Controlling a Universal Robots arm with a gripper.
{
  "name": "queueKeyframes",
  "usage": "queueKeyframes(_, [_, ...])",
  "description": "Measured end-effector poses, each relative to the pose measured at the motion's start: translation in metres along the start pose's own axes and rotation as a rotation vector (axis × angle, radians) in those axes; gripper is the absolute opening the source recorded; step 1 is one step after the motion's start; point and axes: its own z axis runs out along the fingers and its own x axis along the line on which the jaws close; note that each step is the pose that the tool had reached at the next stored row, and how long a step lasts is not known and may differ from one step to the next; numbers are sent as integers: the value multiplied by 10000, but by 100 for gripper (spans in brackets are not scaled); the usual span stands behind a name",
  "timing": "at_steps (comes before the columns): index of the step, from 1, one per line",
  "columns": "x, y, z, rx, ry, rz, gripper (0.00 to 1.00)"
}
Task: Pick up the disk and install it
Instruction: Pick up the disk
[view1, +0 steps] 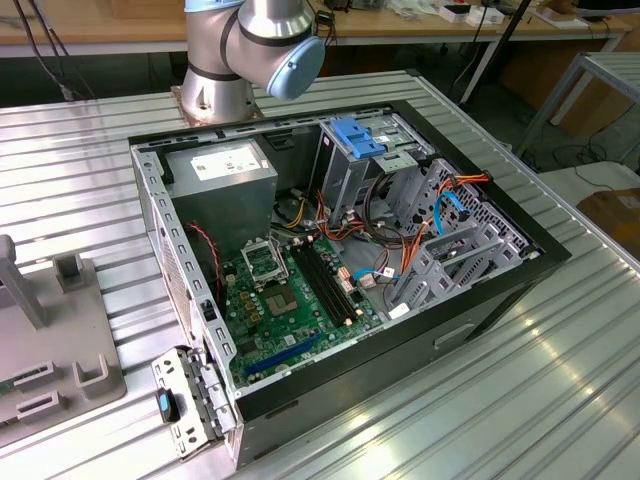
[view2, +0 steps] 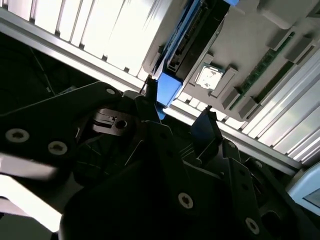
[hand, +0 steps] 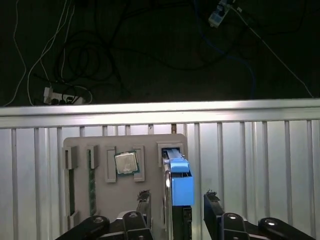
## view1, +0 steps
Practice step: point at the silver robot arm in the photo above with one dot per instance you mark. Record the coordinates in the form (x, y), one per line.
(260, 30)

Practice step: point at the grey metal disk bay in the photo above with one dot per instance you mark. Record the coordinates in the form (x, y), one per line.
(435, 272)

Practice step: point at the black RAM slot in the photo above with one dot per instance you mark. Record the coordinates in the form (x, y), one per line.
(316, 285)
(337, 285)
(330, 285)
(323, 285)

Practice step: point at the grey optical drive bay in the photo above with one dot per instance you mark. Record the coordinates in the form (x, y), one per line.
(345, 170)

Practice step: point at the grey power supply unit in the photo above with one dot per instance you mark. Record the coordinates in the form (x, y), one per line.
(225, 210)

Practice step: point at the green motherboard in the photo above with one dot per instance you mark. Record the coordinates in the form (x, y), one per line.
(270, 330)

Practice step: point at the white paper tag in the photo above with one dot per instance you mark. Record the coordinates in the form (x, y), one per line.
(398, 311)

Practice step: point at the blue plastic bay latch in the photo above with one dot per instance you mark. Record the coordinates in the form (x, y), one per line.
(357, 135)

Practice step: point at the blue expansion slot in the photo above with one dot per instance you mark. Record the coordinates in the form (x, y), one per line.
(282, 356)

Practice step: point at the black PC case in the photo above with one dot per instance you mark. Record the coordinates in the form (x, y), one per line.
(400, 375)

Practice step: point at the blue black latch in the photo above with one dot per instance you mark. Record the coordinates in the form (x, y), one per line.
(165, 406)

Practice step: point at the wooden desk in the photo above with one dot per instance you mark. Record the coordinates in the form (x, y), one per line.
(75, 27)
(425, 27)

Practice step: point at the white low table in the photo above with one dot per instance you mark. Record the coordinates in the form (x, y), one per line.
(565, 185)

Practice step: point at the black tripod pole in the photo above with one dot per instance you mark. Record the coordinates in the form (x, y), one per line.
(496, 50)

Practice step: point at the small white box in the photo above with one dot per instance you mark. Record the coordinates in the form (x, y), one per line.
(452, 14)
(487, 19)

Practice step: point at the grey parts rack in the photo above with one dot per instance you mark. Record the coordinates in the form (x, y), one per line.
(60, 340)

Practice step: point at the brown cardboard box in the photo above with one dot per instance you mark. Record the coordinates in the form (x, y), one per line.
(615, 210)

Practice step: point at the flat beige box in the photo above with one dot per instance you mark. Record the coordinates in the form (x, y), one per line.
(562, 17)

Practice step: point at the grey slot bracket cover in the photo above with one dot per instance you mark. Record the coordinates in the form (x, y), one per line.
(190, 400)

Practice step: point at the grey metal frame table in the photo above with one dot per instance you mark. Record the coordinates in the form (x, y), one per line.
(617, 67)

